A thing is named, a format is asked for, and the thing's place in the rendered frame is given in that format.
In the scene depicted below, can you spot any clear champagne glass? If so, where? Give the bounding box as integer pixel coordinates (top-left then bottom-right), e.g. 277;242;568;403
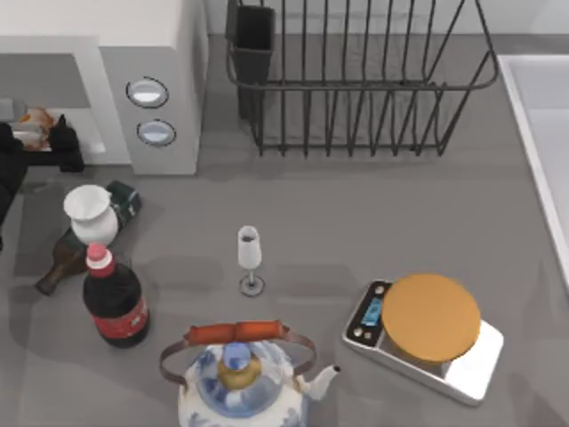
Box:
236;225;267;298

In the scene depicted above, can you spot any silver kitchen scale, orange plate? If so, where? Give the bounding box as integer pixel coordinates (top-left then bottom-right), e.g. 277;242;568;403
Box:
341;273;506;407

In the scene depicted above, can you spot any round microwave knob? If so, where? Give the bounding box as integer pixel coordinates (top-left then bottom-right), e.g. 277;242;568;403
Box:
136;118;178;148
125;76;170;109

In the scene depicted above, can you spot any brown bottle with green label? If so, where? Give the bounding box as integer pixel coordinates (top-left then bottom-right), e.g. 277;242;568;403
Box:
35;180;143;297

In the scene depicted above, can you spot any black utensil holder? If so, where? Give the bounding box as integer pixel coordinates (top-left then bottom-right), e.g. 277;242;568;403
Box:
225;0;276;119

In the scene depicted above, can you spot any dark wire dish rack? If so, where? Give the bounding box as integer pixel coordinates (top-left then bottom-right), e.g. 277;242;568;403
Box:
225;0;500;157

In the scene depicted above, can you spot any orange and white food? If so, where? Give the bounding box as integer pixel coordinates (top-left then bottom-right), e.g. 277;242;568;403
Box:
12;105;58;151

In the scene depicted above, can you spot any blue and white kettle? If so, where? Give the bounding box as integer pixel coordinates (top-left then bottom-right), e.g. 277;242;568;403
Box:
158;318;342;427

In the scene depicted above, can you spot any pale microwave oven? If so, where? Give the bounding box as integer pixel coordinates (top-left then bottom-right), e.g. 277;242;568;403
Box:
0;0;210;177

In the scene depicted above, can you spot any white vase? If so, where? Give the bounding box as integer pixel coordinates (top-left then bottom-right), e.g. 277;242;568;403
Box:
62;184;120;246

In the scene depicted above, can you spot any white sink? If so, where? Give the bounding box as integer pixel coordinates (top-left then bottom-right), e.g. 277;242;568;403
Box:
496;52;569;294

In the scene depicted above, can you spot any dark cola bottle, red cap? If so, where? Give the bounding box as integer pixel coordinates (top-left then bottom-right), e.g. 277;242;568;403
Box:
82;242;151;350

